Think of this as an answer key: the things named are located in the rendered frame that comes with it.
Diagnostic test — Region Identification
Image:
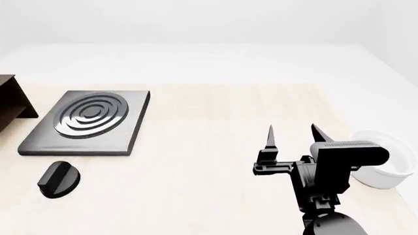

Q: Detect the white bowl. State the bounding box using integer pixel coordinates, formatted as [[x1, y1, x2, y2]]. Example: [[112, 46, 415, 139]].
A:
[[349, 129, 415, 190]]

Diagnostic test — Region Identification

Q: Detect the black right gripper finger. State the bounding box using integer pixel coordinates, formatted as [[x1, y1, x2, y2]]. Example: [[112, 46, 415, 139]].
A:
[[310, 123, 335, 144], [257, 124, 280, 165]]

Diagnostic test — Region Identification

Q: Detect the black stove knob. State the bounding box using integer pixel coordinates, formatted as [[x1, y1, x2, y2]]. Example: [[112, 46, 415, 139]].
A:
[[37, 161, 81, 200]]

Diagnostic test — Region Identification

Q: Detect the dark brown wooden cabinet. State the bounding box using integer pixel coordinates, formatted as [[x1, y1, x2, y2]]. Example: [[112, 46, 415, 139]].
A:
[[0, 74, 39, 133]]

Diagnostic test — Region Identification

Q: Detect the grey black wrist camera box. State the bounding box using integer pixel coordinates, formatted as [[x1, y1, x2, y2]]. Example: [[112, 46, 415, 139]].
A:
[[310, 141, 390, 195]]

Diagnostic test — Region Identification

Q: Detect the dark grey stove burner plate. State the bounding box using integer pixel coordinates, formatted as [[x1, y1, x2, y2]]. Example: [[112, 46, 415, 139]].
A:
[[18, 90, 152, 157]]

